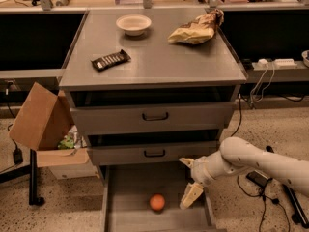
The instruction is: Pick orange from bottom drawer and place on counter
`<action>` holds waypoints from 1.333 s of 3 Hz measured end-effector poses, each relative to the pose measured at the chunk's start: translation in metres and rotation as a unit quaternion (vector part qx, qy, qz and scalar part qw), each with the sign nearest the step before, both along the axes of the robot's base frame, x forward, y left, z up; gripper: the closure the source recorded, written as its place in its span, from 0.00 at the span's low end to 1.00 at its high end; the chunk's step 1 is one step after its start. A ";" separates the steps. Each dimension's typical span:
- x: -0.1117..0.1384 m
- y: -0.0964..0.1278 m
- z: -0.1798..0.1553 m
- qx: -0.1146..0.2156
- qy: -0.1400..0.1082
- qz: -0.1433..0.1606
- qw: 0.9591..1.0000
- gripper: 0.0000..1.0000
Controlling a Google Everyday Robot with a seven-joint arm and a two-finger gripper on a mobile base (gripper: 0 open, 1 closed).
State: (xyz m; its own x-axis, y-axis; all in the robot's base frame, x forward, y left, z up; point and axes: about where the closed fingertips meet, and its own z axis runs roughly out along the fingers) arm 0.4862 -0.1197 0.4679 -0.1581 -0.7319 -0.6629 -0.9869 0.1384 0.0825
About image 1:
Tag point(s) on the grey drawer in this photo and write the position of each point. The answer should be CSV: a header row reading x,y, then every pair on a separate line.
x,y
148,153
128,189
152,118

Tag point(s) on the grey middle drawer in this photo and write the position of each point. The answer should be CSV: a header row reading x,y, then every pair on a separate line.
x,y
148,153

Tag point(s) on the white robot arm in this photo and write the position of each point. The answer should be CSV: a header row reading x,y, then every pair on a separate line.
x,y
236,154

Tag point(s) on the white power strip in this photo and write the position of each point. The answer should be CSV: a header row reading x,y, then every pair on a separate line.
x,y
285,64

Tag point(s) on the black table leg left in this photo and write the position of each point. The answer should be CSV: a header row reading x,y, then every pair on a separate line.
x,y
32,171

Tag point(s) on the black table leg right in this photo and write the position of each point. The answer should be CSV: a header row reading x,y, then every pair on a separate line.
x,y
298,216

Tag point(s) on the white plug charger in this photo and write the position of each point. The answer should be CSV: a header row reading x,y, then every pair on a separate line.
x,y
262,61

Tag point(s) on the black table leg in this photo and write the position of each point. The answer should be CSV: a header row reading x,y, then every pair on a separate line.
x,y
298,216
32,171

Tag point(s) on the grey bottom drawer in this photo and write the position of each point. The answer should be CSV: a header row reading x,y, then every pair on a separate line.
x,y
128,189

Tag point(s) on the grey drawer cabinet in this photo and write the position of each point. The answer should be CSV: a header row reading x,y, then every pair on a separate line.
x,y
157,73

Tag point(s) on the brown cardboard box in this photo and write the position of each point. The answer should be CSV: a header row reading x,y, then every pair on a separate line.
x,y
42,122

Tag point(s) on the grey top drawer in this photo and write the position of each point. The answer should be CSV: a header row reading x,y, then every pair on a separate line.
x,y
152,118

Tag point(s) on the black power adapter right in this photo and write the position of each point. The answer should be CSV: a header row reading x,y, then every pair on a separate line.
x,y
258,178

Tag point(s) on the black power adapter left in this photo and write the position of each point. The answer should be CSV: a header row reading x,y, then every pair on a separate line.
x,y
18,158

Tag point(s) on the yellow chip bag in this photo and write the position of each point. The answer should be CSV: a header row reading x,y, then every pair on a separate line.
x,y
199,30

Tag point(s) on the black power adapter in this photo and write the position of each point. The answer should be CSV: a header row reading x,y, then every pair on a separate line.
x,y
258,178
18,158

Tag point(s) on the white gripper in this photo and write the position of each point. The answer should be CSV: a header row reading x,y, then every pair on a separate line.
x,y
200,169

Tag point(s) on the orange fruit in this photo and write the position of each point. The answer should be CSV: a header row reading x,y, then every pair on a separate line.
x,y
157,202

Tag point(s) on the white bowl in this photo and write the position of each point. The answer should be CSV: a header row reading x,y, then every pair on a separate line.
x,y
133,24

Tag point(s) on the black snack bar wrapper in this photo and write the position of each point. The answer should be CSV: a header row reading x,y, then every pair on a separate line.
x,y
110,60

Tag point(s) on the green snack packet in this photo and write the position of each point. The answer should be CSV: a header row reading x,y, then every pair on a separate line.
x,y
66,143

